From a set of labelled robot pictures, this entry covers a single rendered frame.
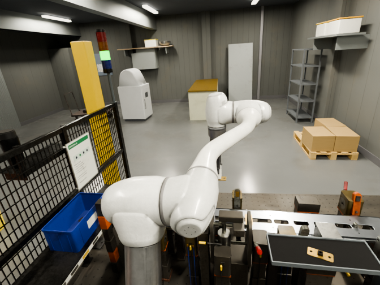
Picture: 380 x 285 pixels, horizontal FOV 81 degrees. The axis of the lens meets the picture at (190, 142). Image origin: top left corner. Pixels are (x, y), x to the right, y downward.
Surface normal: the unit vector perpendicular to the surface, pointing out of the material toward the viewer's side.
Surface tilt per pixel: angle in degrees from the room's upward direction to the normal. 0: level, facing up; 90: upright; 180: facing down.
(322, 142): 90
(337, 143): 90
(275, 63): 90
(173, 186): 14
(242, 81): 78
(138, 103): 90
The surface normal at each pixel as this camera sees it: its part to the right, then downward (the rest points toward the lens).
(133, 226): -0.16, 0.08
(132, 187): -0.26, -0.67
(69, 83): -0.12, 0.38
